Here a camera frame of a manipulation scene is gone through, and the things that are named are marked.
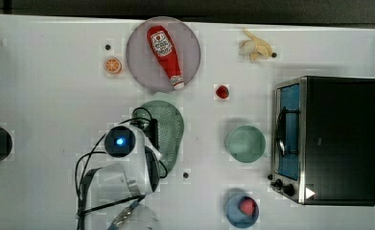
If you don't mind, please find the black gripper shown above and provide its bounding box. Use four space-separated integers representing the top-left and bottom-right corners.
137 119 159 149

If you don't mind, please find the green plastic strainer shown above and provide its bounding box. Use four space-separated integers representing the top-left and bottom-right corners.
131 93 184 176

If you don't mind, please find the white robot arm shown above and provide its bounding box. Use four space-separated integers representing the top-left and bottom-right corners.
76 119 161 230

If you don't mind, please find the grey round plate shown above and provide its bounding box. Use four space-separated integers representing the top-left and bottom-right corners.
126 16 201 93

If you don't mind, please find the orange slice toy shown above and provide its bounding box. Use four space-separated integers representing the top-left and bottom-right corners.
104 57 122 74

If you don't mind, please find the red ketchup bottle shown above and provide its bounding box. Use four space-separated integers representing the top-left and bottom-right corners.
147 25 185 90

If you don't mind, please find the red toy strawberry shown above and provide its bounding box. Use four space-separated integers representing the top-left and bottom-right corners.
216 85 229 100

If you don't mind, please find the blue bowl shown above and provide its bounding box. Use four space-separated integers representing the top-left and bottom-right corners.
225 194 259 228

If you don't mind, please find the pink toy in bowl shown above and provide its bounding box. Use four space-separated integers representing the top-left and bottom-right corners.
239 196 256 216

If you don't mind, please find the peeled toy banana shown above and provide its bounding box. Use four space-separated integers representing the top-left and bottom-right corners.
239 29 274 61

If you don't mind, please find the silver toaster oven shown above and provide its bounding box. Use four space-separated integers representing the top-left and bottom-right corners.
269 76 375 206

